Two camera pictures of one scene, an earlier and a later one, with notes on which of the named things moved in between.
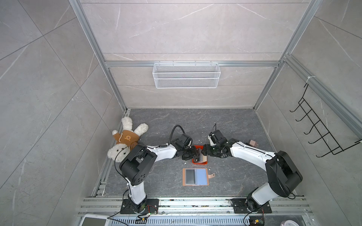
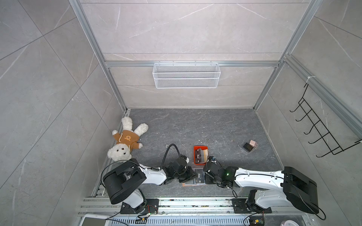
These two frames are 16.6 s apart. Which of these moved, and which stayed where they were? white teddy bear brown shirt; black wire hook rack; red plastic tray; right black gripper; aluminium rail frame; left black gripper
Moved: left black gripper; right black gripper
Stayed: aluminium rail frame; black wire hook rack; white teddy bear brown shirt; red plastic tray
